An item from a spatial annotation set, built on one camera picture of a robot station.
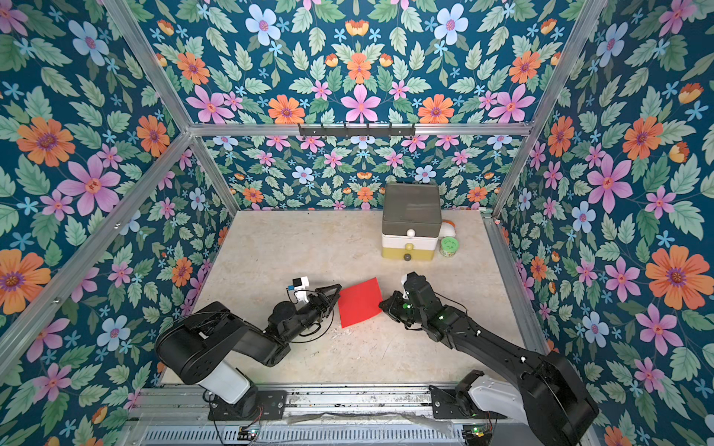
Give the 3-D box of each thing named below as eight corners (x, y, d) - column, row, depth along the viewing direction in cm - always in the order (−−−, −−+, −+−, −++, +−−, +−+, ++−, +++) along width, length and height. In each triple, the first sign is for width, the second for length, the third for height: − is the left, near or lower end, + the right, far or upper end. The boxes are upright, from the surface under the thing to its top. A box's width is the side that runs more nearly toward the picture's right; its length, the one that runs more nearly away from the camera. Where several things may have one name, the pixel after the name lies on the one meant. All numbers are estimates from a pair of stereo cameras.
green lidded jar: (439, 258, 108) (442, 248, 103) (437, 245, 112) (440, 236, 107) (456, 258, 108) (460, 248, 103) (453, 245, 112) (457, 236, 107)
